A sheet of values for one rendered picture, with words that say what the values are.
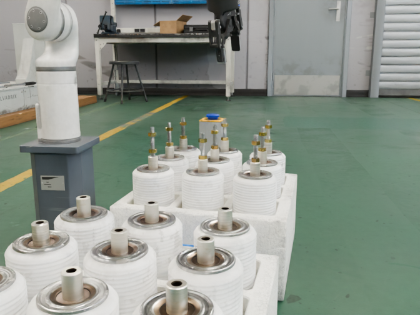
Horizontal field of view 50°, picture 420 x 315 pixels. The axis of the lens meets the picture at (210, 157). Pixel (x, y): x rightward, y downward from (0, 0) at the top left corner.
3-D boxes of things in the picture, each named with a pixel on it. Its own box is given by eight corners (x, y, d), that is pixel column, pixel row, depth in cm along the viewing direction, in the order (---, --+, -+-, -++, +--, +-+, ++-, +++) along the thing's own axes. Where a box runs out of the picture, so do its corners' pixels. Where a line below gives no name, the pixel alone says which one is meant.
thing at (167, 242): (115, 335, 72) (110, 229, 68) (139, 304, 81) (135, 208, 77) (173, 345, 69) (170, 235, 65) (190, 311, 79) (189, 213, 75)
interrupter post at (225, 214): (215, 231, 68) (215, 210, 67) (219, 225, 70) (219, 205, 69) (230, 232, 67) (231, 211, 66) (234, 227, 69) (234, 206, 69)
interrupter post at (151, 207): (142, 224, 70) (141, 204, 70) (147, 219, 73) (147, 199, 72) (156, 225, 70) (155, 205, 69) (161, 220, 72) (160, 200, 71)
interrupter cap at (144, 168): (130, 172, 102) (130, 169, 102) (146, 165, 109) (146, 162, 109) (160, 175, 99) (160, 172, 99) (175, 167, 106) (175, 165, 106)
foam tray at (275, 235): (112, 280, 104) (109, 206, 100) (168, 221, 141) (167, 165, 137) (283, 302, 95) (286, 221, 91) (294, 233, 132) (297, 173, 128)
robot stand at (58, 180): (29, 264, 112) (18, 145, 106) (55, 240, 126) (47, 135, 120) (85, 267, 111) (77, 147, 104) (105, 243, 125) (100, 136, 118)
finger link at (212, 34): (209, 19, 99) (212, 45, 102) (205, 22, 98) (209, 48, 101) (220, 19, 98) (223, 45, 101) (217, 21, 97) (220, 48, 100)
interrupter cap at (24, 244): (-1, 253, 60) (-1, 248, 60) (34, 232, 67) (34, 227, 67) (50, 259, 58) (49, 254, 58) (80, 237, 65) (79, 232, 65)
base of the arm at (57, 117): (34, 144, 108) (28, 71, 104) (52, 137, 117) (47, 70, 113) (71, 144, 107) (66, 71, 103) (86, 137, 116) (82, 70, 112)
